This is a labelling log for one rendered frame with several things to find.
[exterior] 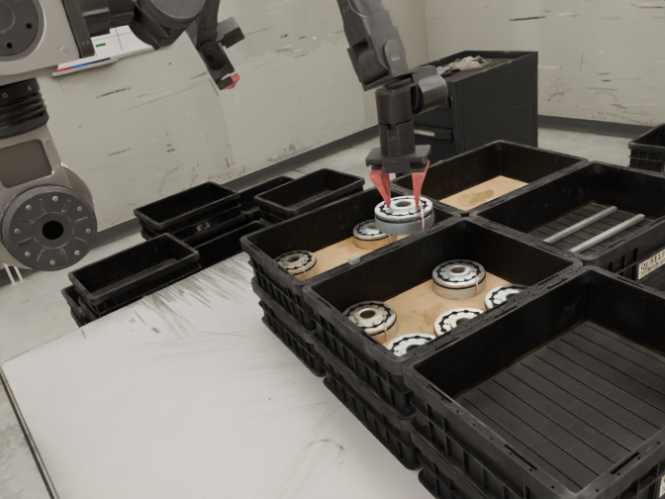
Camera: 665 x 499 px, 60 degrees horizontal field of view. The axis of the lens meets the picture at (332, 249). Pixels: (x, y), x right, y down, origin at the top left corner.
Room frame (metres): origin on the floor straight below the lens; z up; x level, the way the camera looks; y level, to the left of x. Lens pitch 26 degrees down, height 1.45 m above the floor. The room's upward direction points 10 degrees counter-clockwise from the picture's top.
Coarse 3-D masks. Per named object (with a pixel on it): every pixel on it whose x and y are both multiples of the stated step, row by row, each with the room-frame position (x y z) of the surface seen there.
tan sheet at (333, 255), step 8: (344, 240) 1.28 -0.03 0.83; (352, 240) 1.27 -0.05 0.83; (328, 248) 1.25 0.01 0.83; (336, 248) 1.25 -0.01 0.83; (344, 248) 1.24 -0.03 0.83; (352, 248) 1.23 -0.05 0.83; (320, 256) 1.21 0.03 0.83; (328, 256) 1.21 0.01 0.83; (336, 256) 1.20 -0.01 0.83; (344, 256) 1.19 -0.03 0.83; (320, 264) 1.17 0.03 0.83; (328, 264) 1.17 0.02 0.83; (336, 264) 1.16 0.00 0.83; (320, 272) 1.14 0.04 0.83
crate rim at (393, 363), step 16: (448, 224) 1.06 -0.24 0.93; (480, 224) 1.03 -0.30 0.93; (416, 240) 1.02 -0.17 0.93; (512, 240) 0.95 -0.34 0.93; (384, 256) 0.98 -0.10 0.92; (560, 256) 0.86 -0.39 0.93; (336, 272) 0.94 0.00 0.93; (560, 272) 0.81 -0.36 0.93; (304, 288) 0.90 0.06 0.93; (528, 288) 0.78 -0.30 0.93; (320, 304) 0.84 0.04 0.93; (336, 320) 0.79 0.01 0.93; (480, 320) 0.72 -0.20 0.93; (352, 336) 0.75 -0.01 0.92; (368, 336) 0.73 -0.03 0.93; (448, 336) 0.69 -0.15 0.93; (368, 352) 0.71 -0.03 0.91; (384, 352) 0.68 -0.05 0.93; (416, 352) 0.67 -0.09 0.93; (400, 368) 0.65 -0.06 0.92
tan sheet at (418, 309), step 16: (416, 288) 1.00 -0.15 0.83; (432, 288) 0.99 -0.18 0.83; (400, 304) 0.95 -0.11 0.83; (416, 304) 0.94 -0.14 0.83; (432, 304) 0.93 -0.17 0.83; (448, 304) 0.92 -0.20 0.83; (464, 304) 0.91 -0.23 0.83; (480, 304) 0.90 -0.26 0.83; (400, 320) 0.90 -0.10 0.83; (416, 320) 0.89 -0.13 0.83; (432, 320) 0.88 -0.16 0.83; (400, 336) 0.85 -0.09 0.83
